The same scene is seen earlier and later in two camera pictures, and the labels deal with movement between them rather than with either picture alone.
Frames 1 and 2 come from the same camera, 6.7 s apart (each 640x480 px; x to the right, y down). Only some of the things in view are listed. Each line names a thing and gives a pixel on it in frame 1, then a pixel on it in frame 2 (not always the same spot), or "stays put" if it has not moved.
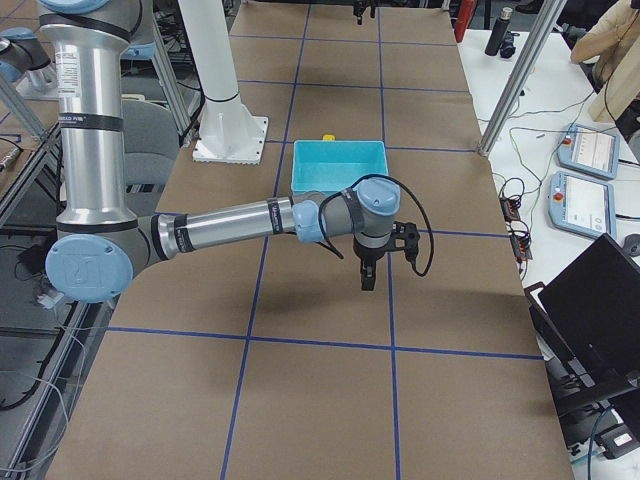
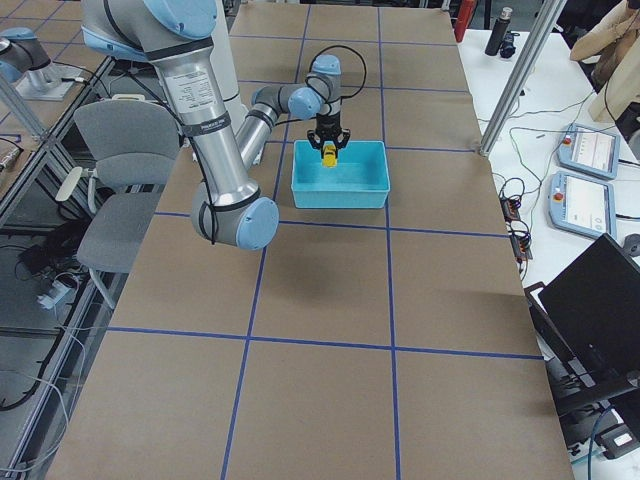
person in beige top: (614, 48) stays put
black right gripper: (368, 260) → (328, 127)
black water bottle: (501, 29) stays put
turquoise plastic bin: (333, 165) stays put
